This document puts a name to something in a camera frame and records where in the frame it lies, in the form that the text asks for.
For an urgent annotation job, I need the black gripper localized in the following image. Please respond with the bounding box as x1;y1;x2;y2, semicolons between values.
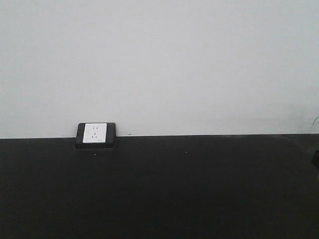
311;150;319;170

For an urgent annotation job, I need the black desktop power socket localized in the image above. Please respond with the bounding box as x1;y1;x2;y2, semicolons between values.
75;122;117;150

